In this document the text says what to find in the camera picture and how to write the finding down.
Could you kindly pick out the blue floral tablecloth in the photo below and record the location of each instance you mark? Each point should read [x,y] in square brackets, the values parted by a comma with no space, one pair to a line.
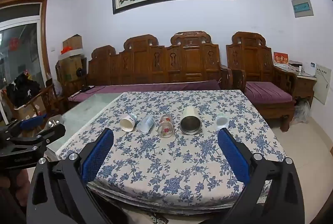
[161,164]

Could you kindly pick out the white wall cabinet door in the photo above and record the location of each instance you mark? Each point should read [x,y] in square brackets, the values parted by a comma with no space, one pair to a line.
[322,83]

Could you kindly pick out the wooden side table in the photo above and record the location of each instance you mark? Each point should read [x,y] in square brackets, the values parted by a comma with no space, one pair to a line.
[305,86]

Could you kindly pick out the small wooden chair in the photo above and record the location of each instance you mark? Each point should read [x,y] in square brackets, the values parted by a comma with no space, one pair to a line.
[49,99]

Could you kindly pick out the purple sofa cushion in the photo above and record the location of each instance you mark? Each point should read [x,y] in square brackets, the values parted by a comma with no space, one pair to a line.
[145,90]

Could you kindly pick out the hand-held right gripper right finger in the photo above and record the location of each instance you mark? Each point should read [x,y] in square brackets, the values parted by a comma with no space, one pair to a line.
[232,156]

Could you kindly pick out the floral glass cup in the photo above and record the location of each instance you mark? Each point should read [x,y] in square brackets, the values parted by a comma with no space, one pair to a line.
[166,127]

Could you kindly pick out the white small box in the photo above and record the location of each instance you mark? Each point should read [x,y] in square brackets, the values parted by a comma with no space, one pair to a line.
[313,68]

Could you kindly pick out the red gift box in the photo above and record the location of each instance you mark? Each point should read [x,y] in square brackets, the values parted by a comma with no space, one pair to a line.
[281,59]

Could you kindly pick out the purple armchair cushion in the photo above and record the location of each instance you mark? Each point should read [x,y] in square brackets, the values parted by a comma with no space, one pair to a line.
[266,92]

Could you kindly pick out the small translucent white cup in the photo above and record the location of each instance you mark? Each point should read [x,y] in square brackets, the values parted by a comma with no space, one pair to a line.
[222,121]

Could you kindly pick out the carved wooden sofa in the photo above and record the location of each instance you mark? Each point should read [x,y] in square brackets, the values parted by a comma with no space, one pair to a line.
[166,62]

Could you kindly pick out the white paper cup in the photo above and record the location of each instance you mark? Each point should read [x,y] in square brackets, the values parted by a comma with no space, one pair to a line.
[127,123]

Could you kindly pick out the small brown cardboard box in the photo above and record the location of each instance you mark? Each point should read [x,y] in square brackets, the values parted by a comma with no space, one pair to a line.
[73,42]

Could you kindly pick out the grey wall electrical panel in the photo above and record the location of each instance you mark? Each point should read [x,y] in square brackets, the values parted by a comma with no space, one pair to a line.
[302,6]

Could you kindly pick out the person's left hand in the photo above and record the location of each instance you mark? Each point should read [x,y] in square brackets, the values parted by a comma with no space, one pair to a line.
[15,183]

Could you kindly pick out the wooden framed glass door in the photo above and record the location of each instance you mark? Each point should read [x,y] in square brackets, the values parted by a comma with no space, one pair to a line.
[23,57]

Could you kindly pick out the pile of black clothes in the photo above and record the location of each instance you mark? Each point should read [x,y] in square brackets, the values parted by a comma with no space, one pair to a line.
[23,88]

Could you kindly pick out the white flat box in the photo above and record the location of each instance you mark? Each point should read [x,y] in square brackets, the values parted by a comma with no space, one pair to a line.
[74,53]

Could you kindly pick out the clear plastic bag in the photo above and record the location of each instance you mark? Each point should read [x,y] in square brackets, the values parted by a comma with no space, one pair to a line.
[302,112]

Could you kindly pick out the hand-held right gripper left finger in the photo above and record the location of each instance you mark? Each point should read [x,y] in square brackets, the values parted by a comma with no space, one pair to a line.
[97,156]

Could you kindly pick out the large brown cardboard box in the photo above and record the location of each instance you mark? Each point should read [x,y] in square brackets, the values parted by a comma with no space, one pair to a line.
[67,68]

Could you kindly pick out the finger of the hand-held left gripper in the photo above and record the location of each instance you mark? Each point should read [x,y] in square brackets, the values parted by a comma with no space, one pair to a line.
[49,134]
[32,122]

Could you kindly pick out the orange cloth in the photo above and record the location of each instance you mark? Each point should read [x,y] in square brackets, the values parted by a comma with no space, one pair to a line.
[65,50]

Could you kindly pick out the cream steel tumbler cup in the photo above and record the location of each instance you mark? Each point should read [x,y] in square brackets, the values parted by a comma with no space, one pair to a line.
[190,122]

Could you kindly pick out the stack of papers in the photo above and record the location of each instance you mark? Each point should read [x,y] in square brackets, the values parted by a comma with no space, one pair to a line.
[295,65]

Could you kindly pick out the carved wooden armchair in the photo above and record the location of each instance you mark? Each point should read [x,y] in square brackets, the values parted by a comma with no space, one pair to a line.
[256,57]

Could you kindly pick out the glass coffee table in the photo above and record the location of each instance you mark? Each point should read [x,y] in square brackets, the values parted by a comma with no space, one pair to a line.
[83,112]

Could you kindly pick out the clear plastic cup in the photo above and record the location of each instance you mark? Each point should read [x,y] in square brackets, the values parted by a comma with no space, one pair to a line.
[145,124]

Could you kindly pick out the red window decoration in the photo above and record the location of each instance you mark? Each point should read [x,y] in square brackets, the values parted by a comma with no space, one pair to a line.
[14,43]

